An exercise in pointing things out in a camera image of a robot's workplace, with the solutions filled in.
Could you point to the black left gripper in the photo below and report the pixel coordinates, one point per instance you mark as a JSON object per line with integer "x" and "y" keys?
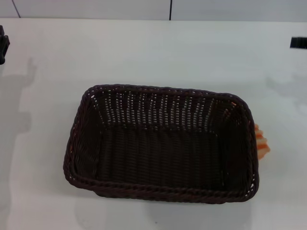
{"x": 2, "y": 60}

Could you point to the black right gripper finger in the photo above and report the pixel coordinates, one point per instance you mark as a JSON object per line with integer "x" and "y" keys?
{"x": 299, "y": 43}

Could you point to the orange striped bread roll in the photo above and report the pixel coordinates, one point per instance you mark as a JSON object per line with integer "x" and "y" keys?
{"x": 263, "y": 146}

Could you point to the dark brown woven basket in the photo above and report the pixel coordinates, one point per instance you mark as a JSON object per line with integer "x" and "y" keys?
{"x": 163, "y": 153}

